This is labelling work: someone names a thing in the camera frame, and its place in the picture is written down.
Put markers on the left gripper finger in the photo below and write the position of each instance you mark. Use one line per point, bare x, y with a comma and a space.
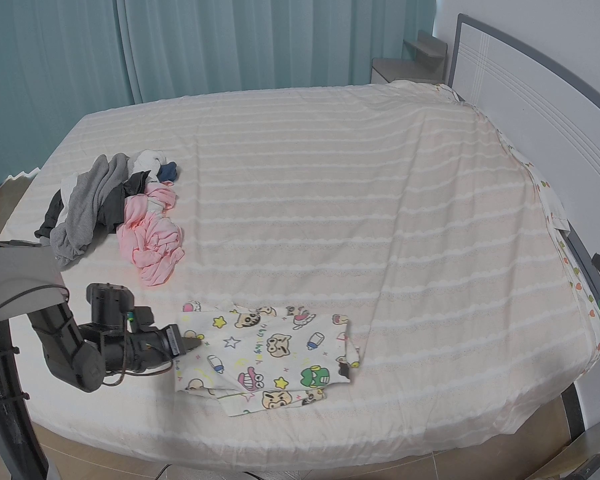
194, 344

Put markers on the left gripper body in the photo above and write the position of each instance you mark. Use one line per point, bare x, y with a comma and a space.
152, 344

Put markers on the white printed pyjama top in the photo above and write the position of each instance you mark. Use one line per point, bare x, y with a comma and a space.
275, 353

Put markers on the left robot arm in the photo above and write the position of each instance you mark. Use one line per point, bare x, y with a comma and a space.
10, 278

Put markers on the pile of clothes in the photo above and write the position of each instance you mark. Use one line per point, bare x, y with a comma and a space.
82, 203

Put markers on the pink garment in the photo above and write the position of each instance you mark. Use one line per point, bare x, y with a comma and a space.
152, 243

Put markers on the bed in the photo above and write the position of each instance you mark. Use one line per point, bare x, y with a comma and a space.
330, 193

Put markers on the blue-green curtain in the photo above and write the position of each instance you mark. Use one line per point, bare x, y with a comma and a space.
260, 28
45, 58

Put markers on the grey bedside table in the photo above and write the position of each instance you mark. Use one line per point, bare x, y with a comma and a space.
405, 65

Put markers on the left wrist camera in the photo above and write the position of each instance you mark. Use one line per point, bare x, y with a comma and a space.
107, 304

